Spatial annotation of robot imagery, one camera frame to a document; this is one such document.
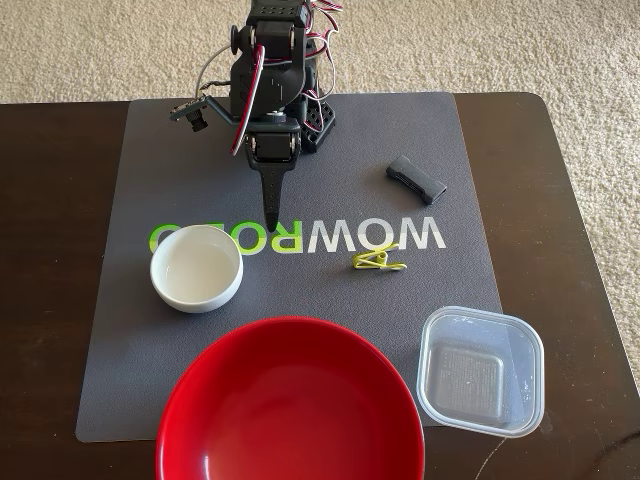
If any large red bowl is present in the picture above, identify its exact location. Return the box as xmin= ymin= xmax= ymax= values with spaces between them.
xmin=155 ymin=316 xmax=426 ymax=480

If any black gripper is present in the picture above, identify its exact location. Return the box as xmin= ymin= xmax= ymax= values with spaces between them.
xmin=243 ymin=113 xmax=304 ymax=234

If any red white black servo cable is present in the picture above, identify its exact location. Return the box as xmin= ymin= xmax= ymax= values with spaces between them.
xmin=229 ymin=44 xmax=266 ymax=157

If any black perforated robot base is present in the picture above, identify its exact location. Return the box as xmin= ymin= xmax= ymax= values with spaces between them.
xmin=298 ymin=94 xmax=337 ymax=154

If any thin gray camera cable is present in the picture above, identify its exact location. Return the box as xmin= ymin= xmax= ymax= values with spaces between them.
xmin=196 ymin=47 xmax=236 ymax=97

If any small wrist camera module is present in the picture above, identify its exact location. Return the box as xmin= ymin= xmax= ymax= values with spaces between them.
xmin=168 ymin=95 xmax=241 ymax=135

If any gray mat with WOWROBO print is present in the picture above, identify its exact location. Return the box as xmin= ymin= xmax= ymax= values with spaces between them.
xmin=74 ymin=91 xmax=526 ymax=444

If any clear square plastic container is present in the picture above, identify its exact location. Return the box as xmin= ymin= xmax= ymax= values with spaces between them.
xmin=416 ymin=305 xmax=545 ymax=439

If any small white ceramic bowl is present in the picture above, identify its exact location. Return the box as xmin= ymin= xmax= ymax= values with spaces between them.
xmin=149 ymin=224 xmax=245 ymax=314

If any servo cable bundle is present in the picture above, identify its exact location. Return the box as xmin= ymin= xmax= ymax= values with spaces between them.
xmin=299 ymin=0 xmax=346 ymax=104

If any yellow wire clip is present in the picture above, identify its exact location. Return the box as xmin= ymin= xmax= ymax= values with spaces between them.
xmin=351 ymin=242 xmax=407 ymax=272

